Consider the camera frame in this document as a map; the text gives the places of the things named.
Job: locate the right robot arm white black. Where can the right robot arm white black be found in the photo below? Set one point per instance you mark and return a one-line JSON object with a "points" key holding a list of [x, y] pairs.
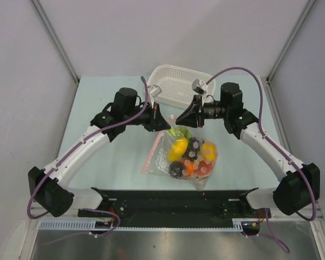
{"points": [[299, 183]]}

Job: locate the fake black grape bunch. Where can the fake black grape bunch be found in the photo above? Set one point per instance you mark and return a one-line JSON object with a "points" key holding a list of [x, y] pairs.
{"points": [[193, 148]]}

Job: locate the yellow fake lemon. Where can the yellow fake lemon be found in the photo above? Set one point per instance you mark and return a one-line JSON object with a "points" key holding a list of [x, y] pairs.
{"points": [[177, 150]]}

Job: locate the fake green lettuce leaf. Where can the fake green lettuce leaf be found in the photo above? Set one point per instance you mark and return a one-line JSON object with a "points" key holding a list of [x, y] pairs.
{"points": [[179, 132]]}

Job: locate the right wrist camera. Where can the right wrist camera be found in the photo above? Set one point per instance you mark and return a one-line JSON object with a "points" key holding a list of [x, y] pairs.
{"points": [[200, 87]]}

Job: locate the clear zip top bag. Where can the clear zip top bag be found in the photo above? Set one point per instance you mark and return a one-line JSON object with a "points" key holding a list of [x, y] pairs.
{"points": [[157, 162]]}

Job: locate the orange fake orange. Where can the orange fake orange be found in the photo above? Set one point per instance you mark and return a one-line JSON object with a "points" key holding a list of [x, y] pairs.
{"points": [[190, 170]]}

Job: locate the fake watermelon slice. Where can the fake watermelon slice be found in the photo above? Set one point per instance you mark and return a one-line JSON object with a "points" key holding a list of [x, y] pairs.
{"points": [[204, 169]]}

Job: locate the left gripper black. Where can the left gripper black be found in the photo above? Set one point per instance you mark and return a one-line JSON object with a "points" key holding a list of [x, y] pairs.
{"points": [[157, 123]]}

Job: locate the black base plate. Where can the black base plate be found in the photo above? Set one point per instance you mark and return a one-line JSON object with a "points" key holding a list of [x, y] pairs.
{"points": [[175, 209]]}

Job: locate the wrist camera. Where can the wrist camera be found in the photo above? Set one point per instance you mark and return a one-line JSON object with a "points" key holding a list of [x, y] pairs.
{"points": [[153, 92], [200, 87]]}

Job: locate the dark purple fake plum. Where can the dark purple fake plum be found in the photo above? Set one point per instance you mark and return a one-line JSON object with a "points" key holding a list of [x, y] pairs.
{"points": [[176, 169]]}

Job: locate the white perforated plastic basket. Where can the white perforated plastic basket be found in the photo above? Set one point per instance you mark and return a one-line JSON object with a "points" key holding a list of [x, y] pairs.
{"points": [[176, 85]]}

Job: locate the white slotted cable duct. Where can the white slotted cable duct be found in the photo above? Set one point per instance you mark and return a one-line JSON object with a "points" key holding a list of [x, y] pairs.
{"points": [[82, 225]]}

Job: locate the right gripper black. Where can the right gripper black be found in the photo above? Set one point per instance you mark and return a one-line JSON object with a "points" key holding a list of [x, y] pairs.
{"points": [[190, 117]]}

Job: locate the yellow fake bell pepper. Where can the yellow fake bell pepper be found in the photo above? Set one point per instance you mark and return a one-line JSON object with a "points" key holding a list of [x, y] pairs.
{"points": [[209, 151]]}

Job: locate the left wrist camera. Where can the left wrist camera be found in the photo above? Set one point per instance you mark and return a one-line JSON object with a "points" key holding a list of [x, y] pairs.
{"points": [[153, 92]]}

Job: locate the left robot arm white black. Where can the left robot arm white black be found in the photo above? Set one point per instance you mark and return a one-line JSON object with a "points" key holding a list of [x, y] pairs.
{"points": [[49, 186]]}

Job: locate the fake garlic bulb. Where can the fake garlic bulb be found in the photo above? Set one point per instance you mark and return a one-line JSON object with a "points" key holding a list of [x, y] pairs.
{"points": [[200, 182]]}

